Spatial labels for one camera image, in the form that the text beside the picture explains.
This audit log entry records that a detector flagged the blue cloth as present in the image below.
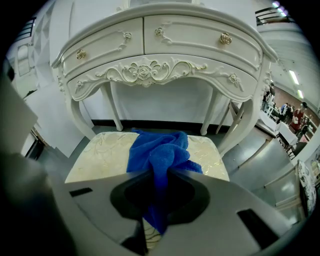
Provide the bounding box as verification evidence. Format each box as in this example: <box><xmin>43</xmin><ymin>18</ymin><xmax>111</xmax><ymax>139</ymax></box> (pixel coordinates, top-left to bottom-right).
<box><xmin>126</xmin><ymin>128</ymin><xmax>204</xmax><ymax>236</ymax></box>

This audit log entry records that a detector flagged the cream upholstered stool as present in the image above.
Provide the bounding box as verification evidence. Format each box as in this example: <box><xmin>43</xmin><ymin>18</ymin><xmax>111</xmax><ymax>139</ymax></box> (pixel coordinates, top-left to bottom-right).
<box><xmin>64</xmin><ymin>131</ymin><xmax>230</xmax><ymax>251</ymax></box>

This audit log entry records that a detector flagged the black railing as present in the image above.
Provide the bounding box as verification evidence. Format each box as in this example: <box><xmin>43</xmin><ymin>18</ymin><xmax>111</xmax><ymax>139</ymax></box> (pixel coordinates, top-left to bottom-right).
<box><xmin>254</xmin><ymin>7</ymin><xmax>296</xmax><ymax>26</ymax></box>

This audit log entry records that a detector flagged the white carved dressing table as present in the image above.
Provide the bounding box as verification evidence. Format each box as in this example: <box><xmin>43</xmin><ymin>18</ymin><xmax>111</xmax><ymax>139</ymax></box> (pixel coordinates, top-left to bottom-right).
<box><xmin>51</xmin><ymin>2</ymin><xmax>280</xmax><ymax>158</ymax></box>

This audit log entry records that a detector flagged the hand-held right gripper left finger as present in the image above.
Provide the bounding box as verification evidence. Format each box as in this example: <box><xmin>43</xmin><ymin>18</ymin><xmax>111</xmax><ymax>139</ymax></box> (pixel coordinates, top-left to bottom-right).
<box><xmin>65</xmin><ymin>170</ymin><xmax>156</xmax><ymax>256</ymax></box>

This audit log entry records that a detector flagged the floral cushion wooden stool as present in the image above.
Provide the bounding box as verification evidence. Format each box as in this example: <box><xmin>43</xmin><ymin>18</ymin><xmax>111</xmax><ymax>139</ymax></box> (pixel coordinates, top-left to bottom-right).
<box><xmin>296</xmin><ymin>159</ymin><xmax>319</xmax><ymax>218</ymax></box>

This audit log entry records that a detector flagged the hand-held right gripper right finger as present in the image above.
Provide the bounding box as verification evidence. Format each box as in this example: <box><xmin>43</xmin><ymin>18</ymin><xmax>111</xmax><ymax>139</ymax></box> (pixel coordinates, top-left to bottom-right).
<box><xmin>154</xmin><ymin>169</ymin><xmax>294</xmax><ymax>256</ymax></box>

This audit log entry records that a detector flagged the white cabinet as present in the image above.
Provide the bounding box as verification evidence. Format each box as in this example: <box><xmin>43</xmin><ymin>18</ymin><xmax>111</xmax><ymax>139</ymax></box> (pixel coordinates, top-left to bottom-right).
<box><xmin>14</xmin><ymin>0</ymin><xmax>88</xmax><ymax>159</ymax></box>

